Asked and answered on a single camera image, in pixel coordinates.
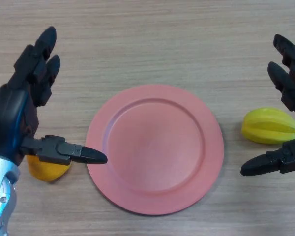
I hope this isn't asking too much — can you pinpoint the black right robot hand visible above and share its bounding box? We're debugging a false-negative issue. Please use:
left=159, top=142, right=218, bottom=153
left=240, top=34, right=295, bottom=176

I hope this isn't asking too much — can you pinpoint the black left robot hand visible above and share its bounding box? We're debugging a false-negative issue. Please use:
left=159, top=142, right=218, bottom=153
left=0, top=26, right=108, bottom=167

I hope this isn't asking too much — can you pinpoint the yellow starfruit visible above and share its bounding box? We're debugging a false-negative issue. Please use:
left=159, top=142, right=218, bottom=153
left=240, top=107, right=295, bottom=145

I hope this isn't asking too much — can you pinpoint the pink round plate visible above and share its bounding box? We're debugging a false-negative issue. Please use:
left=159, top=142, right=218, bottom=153
left=85, top=84, right=225, bottom=216

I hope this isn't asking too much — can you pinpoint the orange fruit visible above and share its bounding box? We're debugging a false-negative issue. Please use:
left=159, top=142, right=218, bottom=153
left=26, top=154, right=72, bottom=182

